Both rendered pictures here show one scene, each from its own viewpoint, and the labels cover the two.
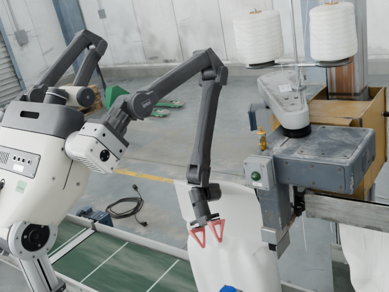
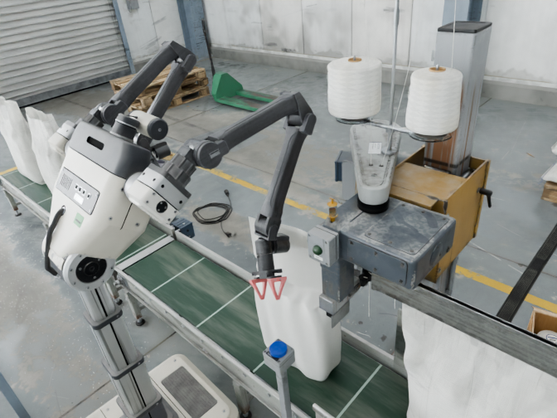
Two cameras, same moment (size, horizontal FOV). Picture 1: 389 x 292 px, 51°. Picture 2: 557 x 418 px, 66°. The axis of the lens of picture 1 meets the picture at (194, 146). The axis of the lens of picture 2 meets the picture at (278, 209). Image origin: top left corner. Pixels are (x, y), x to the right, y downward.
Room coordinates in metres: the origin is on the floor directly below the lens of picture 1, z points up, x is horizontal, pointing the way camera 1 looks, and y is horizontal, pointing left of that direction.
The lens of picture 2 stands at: (0.11, -0.15, 2.01)
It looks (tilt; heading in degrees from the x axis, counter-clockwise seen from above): 32 degrees down; 5
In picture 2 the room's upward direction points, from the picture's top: 6 degrees counter-clockwise
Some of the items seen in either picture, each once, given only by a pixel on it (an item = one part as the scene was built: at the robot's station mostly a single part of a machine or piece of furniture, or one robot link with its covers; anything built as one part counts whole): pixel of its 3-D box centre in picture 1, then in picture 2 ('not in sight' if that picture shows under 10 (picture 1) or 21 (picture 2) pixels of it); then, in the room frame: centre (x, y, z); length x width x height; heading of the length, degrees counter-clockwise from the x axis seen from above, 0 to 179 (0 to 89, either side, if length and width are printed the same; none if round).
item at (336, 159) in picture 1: (316, 175); (385, 255); (1.10, -0.35, 1.21); 0.30 x 0.25 x 0.30; 49
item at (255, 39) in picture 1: (258, 36); (354, 87); (1.44, -0.30, 1.61); 0.17 x 0.17 x 0.17
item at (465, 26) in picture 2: not in sight; (464, 26); (1.45, -0.61, 1.76); 0.12 x 0.11 x 0.01; 139
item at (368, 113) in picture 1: (341, 138); (428, 208); (1.38, -0.55, 1.18); 0.34 x 0.25 x 0.31; 139
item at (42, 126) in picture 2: not in sight; (55, 158); (3.03, 1.80, 0.74); 0.47 x 0.22 x 0.72; 50
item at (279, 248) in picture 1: (276, 243); (334, 310); (1.11, -0.20, 0.98); 0.09 x 0.05 x 0.05; 139
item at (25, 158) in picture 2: not in sight; (21, 140); (3.47, 2.33, 0.74); 0.47 x 0.20 x 0.72; 52
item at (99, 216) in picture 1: (91, 219); (173, 225); (2.62, 0.85, 0.35); 0.30 x 0.15 x 0.15; 49
